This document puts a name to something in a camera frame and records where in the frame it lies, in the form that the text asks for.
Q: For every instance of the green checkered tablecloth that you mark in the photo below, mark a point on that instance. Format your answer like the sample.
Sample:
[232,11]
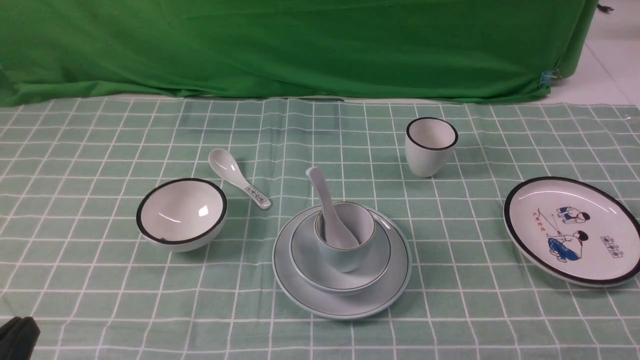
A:
[74,171]

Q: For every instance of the pale blue cup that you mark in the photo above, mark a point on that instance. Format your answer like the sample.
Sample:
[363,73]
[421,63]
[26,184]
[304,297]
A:
[360,222]

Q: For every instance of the green backdrop cloth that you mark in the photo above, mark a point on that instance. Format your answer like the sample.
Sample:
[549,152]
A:
[466,51]

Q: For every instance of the white cup black rim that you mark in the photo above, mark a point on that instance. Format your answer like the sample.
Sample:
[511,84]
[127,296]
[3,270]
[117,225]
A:
[429,145]

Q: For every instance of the cartoon plate black rim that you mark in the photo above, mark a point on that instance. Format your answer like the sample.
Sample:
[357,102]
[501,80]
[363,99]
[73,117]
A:
[573,231]

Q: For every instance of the plain white spoon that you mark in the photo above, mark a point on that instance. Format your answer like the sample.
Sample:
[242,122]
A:
[337,235]

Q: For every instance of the pale blue flat plate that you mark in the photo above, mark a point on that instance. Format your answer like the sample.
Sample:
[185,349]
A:
[343,306]

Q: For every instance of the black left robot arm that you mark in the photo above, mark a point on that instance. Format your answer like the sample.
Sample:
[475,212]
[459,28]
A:
[18,338]

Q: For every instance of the blue clip on backdrop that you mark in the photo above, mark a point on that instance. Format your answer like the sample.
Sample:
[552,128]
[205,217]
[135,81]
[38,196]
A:
[546,80]

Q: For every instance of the white bowl black rim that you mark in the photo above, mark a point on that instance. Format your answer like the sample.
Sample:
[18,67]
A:
[183,214]

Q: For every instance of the pale blue shallow bowl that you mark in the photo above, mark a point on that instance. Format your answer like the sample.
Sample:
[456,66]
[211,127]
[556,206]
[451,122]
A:
[316,270]

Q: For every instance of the white patterned-handle spoon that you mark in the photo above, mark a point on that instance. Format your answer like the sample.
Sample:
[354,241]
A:
[226,167]

